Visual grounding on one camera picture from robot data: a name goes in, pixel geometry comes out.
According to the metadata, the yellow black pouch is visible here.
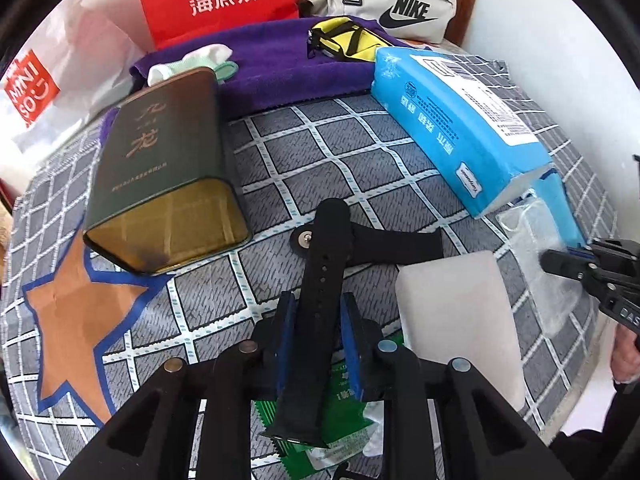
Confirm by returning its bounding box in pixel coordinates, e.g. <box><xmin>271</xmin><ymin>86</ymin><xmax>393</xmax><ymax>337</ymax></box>
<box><xmin>307</xmin><ymin>16</ymin><xmax>393</xmax><ymax>63</ymax></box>

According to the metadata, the blue tissue pack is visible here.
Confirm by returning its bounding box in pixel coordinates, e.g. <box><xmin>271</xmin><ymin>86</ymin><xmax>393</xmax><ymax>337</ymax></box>
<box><xmin>371</xmin><ymin>47</ymin><xmax>551</xmax><ymax>218</ymax></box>

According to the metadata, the white green sock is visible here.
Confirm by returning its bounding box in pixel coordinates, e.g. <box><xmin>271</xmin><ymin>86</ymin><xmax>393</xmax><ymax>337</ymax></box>
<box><xmin>146</xmin><ymin>44</ymin><xmax>239</xmax><ymax>87</ymax></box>

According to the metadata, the black watch strap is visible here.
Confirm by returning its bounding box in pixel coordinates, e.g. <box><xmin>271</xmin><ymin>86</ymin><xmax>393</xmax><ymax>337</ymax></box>
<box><xmin>259</xmin><ymin>197</ymin><xmax>445</xmax><ymax>449</ymax></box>

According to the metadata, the person right hand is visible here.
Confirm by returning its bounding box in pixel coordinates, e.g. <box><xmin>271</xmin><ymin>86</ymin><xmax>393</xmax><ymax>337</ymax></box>
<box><xmin>610</xmin><ymin>324</ymin><xmax>640</xmax><ymax>384</ymax></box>

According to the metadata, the white Miniso plastic bag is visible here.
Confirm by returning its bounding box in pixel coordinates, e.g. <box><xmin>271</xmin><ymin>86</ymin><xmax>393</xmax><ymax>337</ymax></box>
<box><xmin>1</xmin><ymin>0</ymin><xmax>145</xmax><ymax>196</ymax></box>

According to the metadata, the blue paper star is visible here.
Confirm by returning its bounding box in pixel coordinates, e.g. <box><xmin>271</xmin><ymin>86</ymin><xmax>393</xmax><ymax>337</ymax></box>
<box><xmin>533</xmin><ymin>168</ymin><xmax>586</xmax><ymax>248</ymax></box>

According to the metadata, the brown paper star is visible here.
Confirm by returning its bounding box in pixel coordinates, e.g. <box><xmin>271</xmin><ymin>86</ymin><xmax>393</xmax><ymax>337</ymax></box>
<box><xmin>22</xmin><ymin>226</ymin><xmax>169</xmax><ymax>426</ymax></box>

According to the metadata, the green sachet packet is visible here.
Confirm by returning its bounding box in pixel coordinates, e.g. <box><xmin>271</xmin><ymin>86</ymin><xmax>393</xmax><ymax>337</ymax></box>
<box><xmin>271</xmin><ymin>360</ymin><xmax>378</xmax><ymax>479</ymax></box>

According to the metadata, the purple towel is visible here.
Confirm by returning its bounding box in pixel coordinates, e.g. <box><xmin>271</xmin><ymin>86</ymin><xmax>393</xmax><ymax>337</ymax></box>
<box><xmin>129</xmin><ymin>18</ymin><xmax>374</xmax><ymax>125</ymax></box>

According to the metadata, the clear plastic bag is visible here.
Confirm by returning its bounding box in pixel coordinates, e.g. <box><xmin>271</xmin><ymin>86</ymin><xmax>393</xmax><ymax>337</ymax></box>
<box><xmin>496</xmin><ymin>196</ymin><xmax>586</xmax><ymax>338</ymax></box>

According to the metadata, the dark green tea tin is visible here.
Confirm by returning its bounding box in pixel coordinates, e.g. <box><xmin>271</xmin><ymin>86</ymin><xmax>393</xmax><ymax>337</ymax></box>
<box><xmin>82</xmin><ymin>67</ymin><xmax>253</xmax><ymax>275</ymax></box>

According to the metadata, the grey checked cloth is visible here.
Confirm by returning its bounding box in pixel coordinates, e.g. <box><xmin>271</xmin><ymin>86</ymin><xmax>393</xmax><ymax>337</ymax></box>
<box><xmin>0</xmin><ymin>52</ymin><xmax>618</xmax><ymax>480</ymax></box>

